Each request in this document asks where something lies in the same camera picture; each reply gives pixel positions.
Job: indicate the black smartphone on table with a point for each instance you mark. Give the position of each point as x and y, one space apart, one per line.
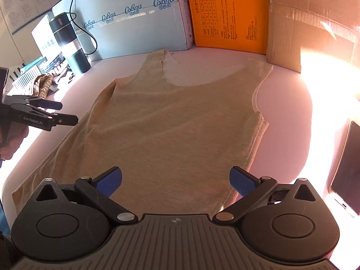
345 184

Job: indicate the orange cardboard box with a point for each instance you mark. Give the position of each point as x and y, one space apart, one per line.
240 25

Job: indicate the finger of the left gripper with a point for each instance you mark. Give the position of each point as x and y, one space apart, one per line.
44 103
62 119

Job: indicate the beige knit tank top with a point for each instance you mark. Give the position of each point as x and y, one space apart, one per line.
175 145

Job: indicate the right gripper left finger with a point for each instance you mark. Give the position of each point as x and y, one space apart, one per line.
97 192

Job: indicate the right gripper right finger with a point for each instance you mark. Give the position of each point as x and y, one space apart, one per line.
254 193

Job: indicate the small dark product box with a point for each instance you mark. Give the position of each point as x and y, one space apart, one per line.
57 61

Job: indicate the dark teal thermos bottle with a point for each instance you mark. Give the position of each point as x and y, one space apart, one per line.
69 44

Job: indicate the light blue Cabau carton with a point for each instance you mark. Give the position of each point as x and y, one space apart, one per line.
113 28

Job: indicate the operator left hand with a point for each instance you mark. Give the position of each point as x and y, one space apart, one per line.
14 143

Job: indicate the brown corrugated cardboard box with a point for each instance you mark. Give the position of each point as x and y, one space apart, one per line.
330 27

